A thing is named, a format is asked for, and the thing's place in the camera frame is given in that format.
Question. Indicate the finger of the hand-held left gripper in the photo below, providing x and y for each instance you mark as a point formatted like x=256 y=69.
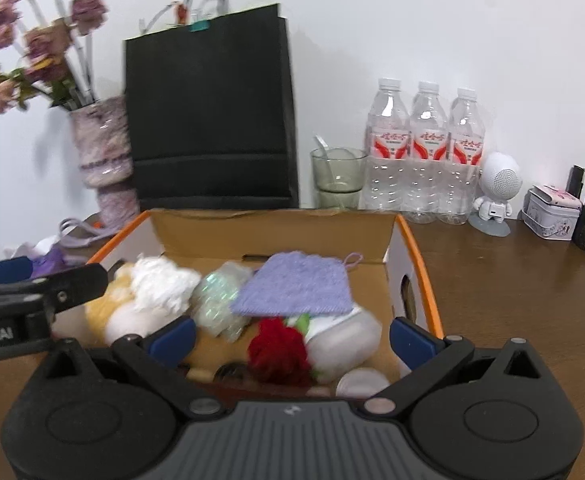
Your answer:
x=2 y=270
x=77 y=285

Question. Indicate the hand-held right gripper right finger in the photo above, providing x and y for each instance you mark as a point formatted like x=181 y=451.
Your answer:
x=412 y=340

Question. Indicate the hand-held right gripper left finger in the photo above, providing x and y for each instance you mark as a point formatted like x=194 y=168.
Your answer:
x=172 y=337

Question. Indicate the yellow and white plush toy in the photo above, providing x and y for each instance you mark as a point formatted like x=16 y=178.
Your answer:
x=162 y=285

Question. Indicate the white translucent jar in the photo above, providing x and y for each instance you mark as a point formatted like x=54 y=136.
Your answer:
x=347 y=342

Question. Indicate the round white lid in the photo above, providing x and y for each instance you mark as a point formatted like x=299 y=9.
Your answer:
x=360 y=385

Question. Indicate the red knitted rose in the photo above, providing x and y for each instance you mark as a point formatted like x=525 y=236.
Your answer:
x=277 y=352

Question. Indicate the purple knitted cloth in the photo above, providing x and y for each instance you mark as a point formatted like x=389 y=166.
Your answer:
x=297 y=285

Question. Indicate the orange-rimmed cardboard box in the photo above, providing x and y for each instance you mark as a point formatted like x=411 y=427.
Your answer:
x=272 y=232

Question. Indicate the purple tissue pack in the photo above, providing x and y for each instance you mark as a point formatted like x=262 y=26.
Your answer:
x=47 y=260

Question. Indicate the iridescent white fluffy pouch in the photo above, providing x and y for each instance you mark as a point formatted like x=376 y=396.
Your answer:
x=217 y=300

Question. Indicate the small dark round item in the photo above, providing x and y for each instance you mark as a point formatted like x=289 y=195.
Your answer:
x=230 y=372

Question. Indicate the purple textured vase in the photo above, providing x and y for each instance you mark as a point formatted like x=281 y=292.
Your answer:
x=105 y=150

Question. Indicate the clear glass cup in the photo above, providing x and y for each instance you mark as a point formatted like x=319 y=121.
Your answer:
x=340 y=180

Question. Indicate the clear water bottle red label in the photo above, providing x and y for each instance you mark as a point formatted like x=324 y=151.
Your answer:
x=427 y=160
x=387 y=160
x=465 y=160

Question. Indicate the white robot speaker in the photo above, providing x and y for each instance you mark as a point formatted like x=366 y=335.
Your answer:
x=500 y=180

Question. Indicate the small printed tin box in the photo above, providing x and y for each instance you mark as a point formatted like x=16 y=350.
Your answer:
x=552 y=215

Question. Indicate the spoon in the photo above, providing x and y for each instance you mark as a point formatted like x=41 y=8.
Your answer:
x=325 y=152

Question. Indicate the black paper bag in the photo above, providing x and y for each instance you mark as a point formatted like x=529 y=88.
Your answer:
x=212 y=110

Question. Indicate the bunch of dried roses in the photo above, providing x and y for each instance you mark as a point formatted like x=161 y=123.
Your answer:
x=42 y=45

